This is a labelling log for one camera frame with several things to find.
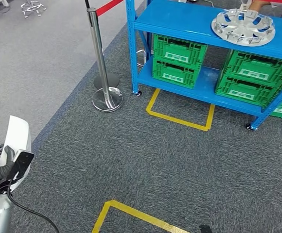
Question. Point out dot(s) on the white plastic car part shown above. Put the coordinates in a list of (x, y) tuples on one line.
[(18, 135)]

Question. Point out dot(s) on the blue metal shelf rack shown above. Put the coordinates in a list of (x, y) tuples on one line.
[(180, 24)]

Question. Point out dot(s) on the chrome swivel stool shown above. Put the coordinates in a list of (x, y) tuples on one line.
[(32, 5)]

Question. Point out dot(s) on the chrome barrier stanchion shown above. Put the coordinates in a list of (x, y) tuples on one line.
[(140, 65), (99, 54)]

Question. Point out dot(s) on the yellow floor tape rectangle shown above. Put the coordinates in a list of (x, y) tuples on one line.
[(136, 214)]

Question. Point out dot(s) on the red barrier belt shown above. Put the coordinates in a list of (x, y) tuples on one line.
[(109, 6)]

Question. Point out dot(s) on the silver wheel hubcap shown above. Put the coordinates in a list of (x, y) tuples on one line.
[(243, 27)]

